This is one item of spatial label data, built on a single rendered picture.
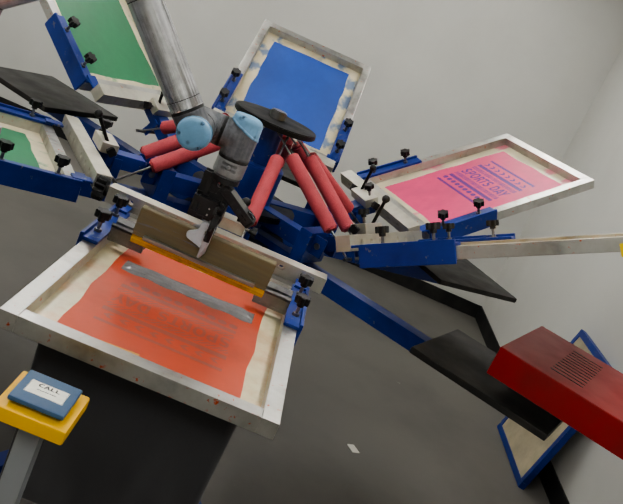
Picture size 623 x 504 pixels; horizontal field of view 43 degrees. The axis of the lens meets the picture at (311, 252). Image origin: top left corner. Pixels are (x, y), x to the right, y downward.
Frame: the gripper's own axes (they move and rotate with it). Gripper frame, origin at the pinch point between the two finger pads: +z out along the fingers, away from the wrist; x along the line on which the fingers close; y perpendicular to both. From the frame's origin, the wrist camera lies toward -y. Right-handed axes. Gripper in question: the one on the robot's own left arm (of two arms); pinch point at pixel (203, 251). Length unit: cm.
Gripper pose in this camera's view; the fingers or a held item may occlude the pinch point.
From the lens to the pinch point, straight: 198.1
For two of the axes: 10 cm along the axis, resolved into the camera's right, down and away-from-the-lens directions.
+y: -9.1, -4.0, -0.7
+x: -0.5, 2.8, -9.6
